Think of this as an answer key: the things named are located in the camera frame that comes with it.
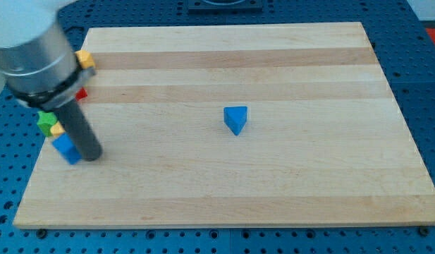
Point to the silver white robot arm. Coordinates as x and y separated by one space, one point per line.
36 59

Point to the blue triangle block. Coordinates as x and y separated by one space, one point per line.
235 118

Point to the wooden board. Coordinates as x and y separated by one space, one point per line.
325 143

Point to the red block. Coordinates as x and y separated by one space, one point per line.
81 94

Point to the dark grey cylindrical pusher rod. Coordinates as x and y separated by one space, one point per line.
79 130

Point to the yellow hexagon block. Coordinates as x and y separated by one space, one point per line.
85 59

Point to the blue cube block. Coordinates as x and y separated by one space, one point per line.
64 145

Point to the small yellow block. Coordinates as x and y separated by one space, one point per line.
57 129

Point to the green star block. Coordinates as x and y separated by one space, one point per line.
45 121

